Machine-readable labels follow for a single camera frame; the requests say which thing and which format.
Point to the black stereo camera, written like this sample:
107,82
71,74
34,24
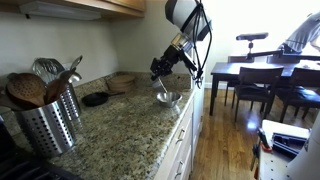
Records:
252,36

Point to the steel ladle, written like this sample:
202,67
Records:
75,77

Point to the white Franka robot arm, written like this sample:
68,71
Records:
183,13

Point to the steel holder with metal utensils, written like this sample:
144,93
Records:
70,103

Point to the stainless steel gas range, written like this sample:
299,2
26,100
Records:
20,170

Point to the white robot cart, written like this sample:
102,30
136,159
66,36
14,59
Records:
276,166

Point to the small stainless steel bowl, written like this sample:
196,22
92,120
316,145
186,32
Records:
169,99
157,83

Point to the wooden spatula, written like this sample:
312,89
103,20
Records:
58,85

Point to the wooden base cabinet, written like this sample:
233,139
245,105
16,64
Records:
186,146

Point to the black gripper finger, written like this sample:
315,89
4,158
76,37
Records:
156,70
166,72

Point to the wooden slotted spoon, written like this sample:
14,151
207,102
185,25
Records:
26,88

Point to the person in grey shirt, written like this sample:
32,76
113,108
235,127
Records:
303,33

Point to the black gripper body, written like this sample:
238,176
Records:
169,59

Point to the under-cabinet light bar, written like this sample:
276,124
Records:
60,10

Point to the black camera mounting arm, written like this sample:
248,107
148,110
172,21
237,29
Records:
266,53

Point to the purple blue tool case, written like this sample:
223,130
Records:
288,143

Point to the wrist-mounted camera box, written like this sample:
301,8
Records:
189,61

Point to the steel serving spoon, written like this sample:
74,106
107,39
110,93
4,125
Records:
76,62

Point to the dark wooden dining table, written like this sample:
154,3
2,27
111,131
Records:
226,68

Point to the white papers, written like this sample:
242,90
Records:
310,64

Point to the steel holder with wooden spoons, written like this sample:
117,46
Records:
43,130

